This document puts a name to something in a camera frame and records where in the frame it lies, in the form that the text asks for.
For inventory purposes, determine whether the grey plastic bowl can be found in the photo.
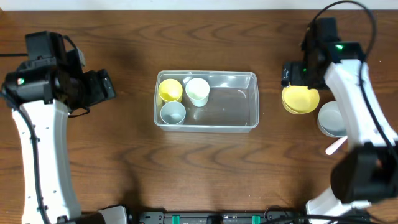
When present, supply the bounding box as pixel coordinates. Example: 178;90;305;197
317;101;346;138

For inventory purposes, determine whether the yellow plastic cup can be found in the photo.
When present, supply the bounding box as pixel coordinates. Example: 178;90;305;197
158;78;183;103

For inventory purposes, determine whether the grey plastic cup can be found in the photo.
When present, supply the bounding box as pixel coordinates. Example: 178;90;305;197
160;101;187;124

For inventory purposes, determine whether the white plastic cup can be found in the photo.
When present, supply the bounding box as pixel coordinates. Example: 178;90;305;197
185;78;210;107

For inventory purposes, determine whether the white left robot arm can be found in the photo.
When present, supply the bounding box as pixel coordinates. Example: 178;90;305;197
1;48;131;223

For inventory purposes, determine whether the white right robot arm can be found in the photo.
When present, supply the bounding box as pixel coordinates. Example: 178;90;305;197
282;41;397;223

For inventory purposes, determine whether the clear plastic container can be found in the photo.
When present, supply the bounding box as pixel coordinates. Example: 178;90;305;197
154;70;260;133

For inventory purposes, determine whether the pink plastic fork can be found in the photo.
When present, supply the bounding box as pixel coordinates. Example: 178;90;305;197
325;136;348;156

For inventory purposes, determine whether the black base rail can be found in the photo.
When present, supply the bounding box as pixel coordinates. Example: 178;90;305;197
136;206;308;224

